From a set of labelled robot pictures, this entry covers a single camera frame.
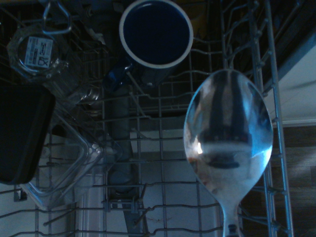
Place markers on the dark blue mug white rim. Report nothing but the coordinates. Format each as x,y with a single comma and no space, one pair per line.
155,34

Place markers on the clear square plastic container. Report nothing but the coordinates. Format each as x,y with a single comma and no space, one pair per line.
74,168

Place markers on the black plastic container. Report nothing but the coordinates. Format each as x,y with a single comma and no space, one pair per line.
22,133

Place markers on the glass jar with label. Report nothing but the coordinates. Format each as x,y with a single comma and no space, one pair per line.
37,53

